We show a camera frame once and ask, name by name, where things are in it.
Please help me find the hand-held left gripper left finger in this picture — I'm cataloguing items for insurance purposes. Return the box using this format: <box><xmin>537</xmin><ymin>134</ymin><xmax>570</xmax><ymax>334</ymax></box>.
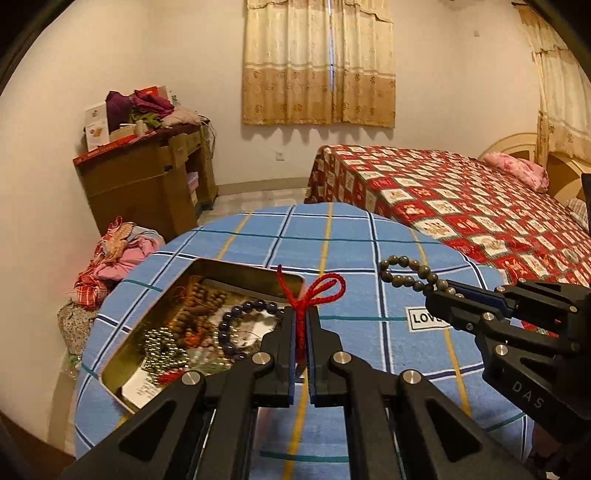
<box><xmin>60</xmin><ymin>307</ymin><xmax>298</xmax><ymax>480</ymax></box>

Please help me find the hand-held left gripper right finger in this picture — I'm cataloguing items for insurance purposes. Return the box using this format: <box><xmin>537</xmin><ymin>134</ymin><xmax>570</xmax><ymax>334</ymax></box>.
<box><xmin>305</xmin><ymin>307</ymin><xmax>536</xmax><ymax>480</ymax></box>

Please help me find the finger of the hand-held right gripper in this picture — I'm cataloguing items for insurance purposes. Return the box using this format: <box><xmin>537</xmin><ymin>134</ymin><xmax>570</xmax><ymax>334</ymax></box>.
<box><xmin>443</xmin><ymin>279</ymin><xmax>518</xmax><ymax>317</ymax></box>
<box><xmin>425</xmin><ymin>291</ymin><xmax>509</xmax><ymax>342</ymax></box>

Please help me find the red braided cord bracelet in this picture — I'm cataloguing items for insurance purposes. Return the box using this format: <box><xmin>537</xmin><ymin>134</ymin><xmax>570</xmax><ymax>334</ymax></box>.
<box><xmin>276</xmin><ymin>264</ymin><xmax>347</xmax><ymax>363</ymax></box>

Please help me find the purple bead bracelet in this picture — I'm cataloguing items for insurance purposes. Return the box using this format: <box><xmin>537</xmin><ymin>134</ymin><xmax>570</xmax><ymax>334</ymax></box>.
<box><xmin>217</xmin><ymin>299</ymin><xmax>287</xmax><ymax>361</ymax></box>

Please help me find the grey bead bracelet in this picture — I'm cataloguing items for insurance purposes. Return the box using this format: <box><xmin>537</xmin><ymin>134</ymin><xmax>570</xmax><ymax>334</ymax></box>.
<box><xmin>379</xmin><ymin>254</ymin><xmax>465</xmax><ymax>298</ymax></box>

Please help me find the pink metal tin box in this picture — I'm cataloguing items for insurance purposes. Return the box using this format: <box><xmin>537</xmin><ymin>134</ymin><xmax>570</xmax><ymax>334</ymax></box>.
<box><xmin>99</xmin><ymin>258</ymin><xmax>308</xmax><ymax>414</ymax></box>

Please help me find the gold chain necklace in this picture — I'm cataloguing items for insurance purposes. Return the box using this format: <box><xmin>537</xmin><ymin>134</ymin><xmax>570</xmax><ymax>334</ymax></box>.
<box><xmin>139</xmin><ymin>325</ymin><xmax>190</xmax><ymax>377</ymax></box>

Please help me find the bed with red quilt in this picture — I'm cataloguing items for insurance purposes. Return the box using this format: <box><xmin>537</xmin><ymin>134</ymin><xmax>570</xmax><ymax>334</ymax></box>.
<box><xmin>305</xmin><ymin>144</ymin><xmax>591</xmax><ymax>333</ymax></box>

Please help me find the blue plaid cloth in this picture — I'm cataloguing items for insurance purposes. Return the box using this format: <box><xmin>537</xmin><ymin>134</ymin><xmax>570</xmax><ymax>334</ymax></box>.
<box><xmin>74</xmin><ymin>200</ymin><xmax>541</xmax><ymax>480</ymax></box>

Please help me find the pink floral pillow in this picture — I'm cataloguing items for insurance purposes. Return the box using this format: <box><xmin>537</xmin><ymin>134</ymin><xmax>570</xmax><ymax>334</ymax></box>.
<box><xmin>482</xmin><ymin>151</ymin><xmax>550</xmax><ymax>193</ymax></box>

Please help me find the striped pillow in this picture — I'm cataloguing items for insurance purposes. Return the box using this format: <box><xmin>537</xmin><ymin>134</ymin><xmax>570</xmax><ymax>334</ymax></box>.
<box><xmin>566</xmin><ymin>198</ymin><xmax>591</xmax><ymax>232</ymax></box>

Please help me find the cream wooden headboard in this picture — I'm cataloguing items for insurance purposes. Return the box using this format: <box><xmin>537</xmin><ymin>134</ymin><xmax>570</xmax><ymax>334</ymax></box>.
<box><xmin>478</xmin><ymin>131</ymin><xmax>591</xmax><ymax>217</ymax></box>

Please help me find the heap of pink checkered clothes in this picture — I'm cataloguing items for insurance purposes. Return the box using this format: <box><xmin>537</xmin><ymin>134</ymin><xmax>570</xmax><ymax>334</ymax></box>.
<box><xmin>74</xmin><ymin>216</ymin><xmax>166</xmax><ymax>308</ymax></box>

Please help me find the floral fabric sack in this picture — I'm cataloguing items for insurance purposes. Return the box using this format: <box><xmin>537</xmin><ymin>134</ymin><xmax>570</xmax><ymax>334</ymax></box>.
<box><xmin>56</xmin><ymin>300</ymin><xmax>100</xmax><ymax>358</ymax></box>

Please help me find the beige patterned window curtain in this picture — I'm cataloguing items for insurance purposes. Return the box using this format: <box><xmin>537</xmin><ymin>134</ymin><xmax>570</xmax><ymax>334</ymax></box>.
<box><xmin>241</xmin><ymin>0</ymin><xmax>397</xmax><ymax>129</ymax></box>
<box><xmin>517</xmin><ymin>4</ymin><xmax>591</xmax><ymax>167</ymax></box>

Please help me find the flat red box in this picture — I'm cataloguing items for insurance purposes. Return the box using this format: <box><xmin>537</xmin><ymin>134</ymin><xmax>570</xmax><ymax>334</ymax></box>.
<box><xmin>73</xmin><ymin>131</ymin><xmax>158</xmax><ymax>167</ymax></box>

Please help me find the pile of purple clothes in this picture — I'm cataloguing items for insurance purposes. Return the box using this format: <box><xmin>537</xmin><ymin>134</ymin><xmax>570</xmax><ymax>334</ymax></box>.
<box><xmin>105</xmin><ymin>88</ymin><xmax>206</xmax><ymax>132</ymax></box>

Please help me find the white printed carton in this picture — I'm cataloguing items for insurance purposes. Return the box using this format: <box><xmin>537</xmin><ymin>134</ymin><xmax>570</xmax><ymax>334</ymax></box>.
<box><xmin>84</xmin><ymin>102</ymin><xmax>112</xmax><ymax>152</ymax></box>

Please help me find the brown wooden bead necklace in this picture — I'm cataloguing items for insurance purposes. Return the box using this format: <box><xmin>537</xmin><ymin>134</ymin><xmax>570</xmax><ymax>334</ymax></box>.
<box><xmin>173</xmin><ymin>274</ymin><xmax>232</xmax><ymax>352</ymax></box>

